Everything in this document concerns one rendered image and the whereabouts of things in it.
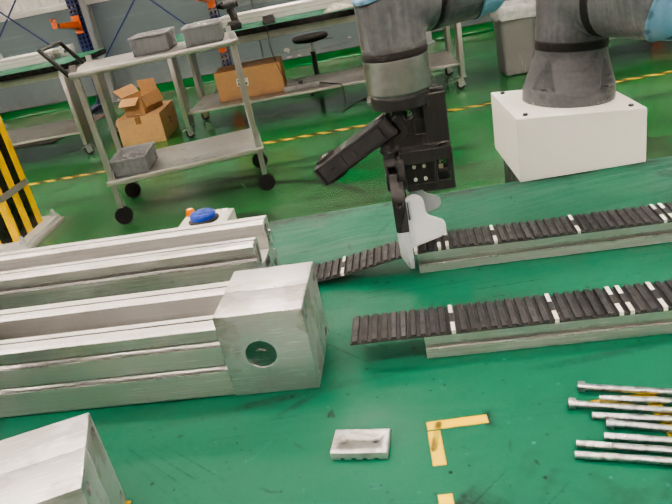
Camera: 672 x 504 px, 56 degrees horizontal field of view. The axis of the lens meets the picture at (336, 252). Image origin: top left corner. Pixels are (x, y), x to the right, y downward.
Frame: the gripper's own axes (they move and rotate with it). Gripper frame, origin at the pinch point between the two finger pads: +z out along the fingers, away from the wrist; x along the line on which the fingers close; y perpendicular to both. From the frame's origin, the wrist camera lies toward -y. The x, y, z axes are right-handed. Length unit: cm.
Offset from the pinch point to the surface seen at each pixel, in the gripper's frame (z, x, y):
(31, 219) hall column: 71, 256, -226
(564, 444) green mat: 3.0, -34.8, 11.9
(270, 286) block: -6.5, -18.9, -13.5
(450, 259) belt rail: 1.9, -1.4, 5.6
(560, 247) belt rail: 1.9, -2.1, 19.2
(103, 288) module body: -2.2, -5.1, -39.8
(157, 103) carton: 53, 472, -217
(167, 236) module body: -5.3, 2.3, -32.3
